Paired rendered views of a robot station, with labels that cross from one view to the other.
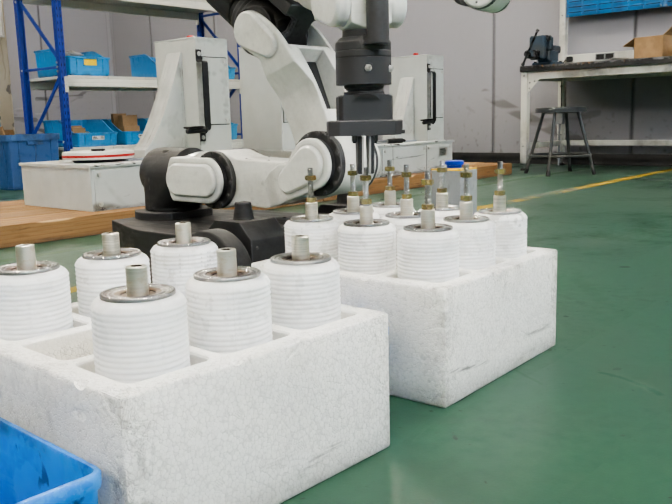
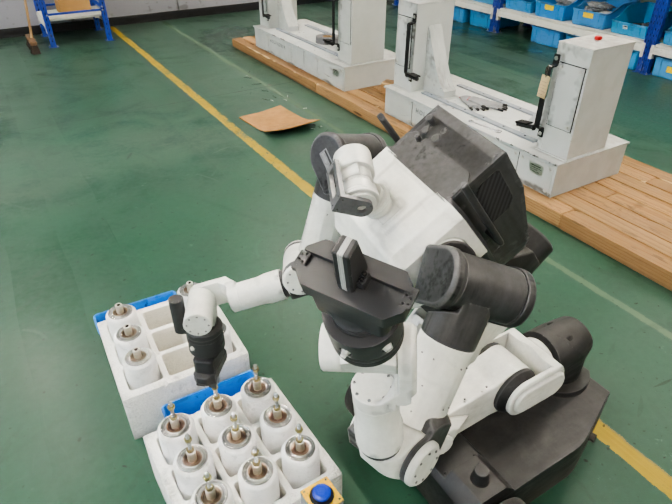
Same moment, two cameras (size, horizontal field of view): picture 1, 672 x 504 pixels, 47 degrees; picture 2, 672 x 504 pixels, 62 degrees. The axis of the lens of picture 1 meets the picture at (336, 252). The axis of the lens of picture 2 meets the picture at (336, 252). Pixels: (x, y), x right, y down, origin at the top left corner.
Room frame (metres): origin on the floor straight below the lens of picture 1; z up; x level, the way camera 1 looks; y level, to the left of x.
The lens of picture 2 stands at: (1.87, -0.91, 1.43)
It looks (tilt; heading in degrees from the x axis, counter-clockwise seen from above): 34 degrees down; 108
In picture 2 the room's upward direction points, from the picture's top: straight up
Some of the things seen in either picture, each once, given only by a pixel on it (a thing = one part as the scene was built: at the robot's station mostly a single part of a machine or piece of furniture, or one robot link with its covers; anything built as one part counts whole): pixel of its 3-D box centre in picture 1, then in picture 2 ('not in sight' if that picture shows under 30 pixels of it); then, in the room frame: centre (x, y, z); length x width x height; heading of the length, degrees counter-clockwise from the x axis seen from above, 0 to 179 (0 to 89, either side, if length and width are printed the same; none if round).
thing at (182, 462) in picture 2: (466, 219); (192, 458); (1.28, -0.22, 0.25); 0.08 x 0.08 x 0.01
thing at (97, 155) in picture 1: (98, 155); not in sight; (3.41, 1.02, 0.29); 0.30 x 0.30 x 0.06
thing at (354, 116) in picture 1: (364, 97); (207, 350); (1.26, -0.05, 0.45); 0.13 x 0.10 x 0.12; 98
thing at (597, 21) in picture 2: not in sight; (604, 12); (2.59, 5.23, 0.36); 0.50 x 0.38 x 0.21; 50
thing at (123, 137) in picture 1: (126, 131); not in sight; (6.61, 1.72, 0.36); 0.50 x 0.38 x 0.21; 50
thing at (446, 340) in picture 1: (407, 305); (242, 474); (1.36, -0.13, 0.09); 0.39 x 0.39 x 0.18; 51
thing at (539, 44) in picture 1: (542, 48); not in sight; (5.76, -1.52, 0.87); 0.41 x 0.17 x 0.25; 139
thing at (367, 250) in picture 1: (367, 278); (221, 427); (1.27, -0.05, 0.16); 0.10 x 0.10 x 0.18
